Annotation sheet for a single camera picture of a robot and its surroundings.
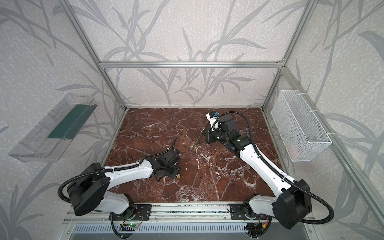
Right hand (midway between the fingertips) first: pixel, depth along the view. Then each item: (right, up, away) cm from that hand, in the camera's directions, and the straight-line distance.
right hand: (203, 127), depth 77 cm
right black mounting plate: (+19, -37, -12) cm, 43 cm away
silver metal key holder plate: (-3, -6, -1) cm, 6 cm away
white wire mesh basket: (+42, -1, -13) cm, 44 cm away
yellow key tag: (-4, -12, +3) cm, 13 cm away
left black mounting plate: (-32, -40, -7) cm, 52 cm away
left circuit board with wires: (-33, -46, -5) cm, 57 cm away
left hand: (-14, -24, +10) cm, 30 cm away
